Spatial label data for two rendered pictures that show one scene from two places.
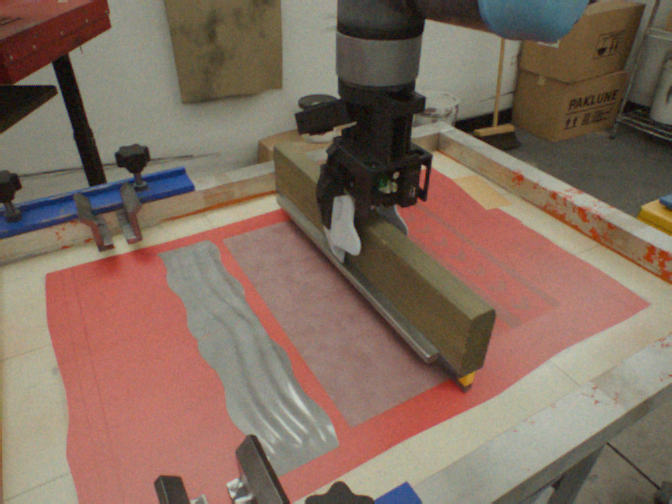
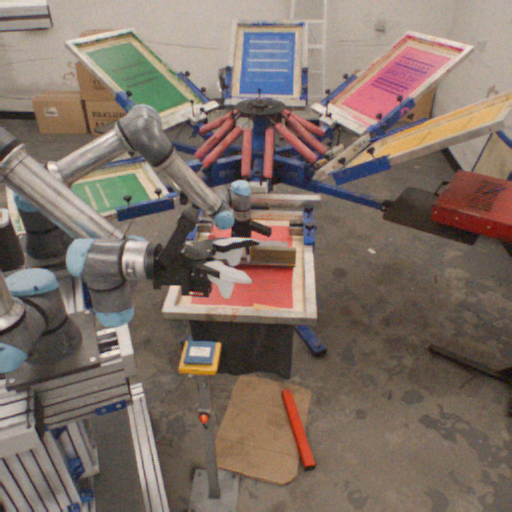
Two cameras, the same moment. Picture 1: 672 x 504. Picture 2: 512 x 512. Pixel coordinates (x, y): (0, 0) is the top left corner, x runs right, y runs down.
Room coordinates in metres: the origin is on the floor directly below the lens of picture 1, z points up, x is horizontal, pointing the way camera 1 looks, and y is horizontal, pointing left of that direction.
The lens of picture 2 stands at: (1.40, -1.36, 2.17)
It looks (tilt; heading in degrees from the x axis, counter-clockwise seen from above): 36 degrees down; 123
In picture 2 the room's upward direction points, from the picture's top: straight up
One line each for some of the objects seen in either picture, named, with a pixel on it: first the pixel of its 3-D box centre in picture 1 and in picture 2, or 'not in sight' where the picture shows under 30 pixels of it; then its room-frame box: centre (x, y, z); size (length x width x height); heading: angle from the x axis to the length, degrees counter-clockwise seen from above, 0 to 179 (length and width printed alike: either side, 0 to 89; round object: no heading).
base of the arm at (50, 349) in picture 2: not in sight; (47, 330); (0.47, -0.94, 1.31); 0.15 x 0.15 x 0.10
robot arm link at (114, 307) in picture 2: not in sight; (114, 293); (0.75, -0.92, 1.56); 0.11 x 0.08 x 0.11; 118
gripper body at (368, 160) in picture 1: (376, 143); (241, 229); (0.45, -0.04, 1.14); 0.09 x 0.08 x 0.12; 30
